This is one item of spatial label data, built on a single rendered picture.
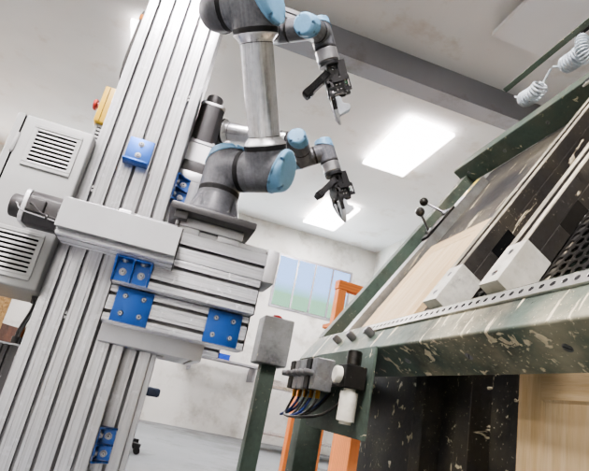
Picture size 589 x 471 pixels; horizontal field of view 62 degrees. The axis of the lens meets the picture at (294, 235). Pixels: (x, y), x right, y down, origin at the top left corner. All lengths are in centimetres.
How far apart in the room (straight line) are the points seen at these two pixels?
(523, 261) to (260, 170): 67
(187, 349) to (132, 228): 39
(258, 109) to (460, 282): 67
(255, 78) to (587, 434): 105
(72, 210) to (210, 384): 786
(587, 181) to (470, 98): 390
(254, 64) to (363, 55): 350
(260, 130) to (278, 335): 89
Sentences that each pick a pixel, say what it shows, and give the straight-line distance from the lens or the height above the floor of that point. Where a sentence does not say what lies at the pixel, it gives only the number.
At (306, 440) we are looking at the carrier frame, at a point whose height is 51.
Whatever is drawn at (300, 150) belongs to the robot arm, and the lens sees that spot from 195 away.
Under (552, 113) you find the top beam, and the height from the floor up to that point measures 185.
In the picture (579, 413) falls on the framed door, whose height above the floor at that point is 71.
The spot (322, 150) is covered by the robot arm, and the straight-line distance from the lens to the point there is 205.
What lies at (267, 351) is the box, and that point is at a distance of 192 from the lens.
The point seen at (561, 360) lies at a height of 76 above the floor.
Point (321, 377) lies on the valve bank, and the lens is 147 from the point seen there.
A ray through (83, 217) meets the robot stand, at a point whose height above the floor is 91.
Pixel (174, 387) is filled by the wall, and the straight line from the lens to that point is 888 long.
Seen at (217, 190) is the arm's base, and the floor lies 112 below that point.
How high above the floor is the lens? 61
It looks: 19 degrees up
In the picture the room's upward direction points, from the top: 12 degrees clockwise
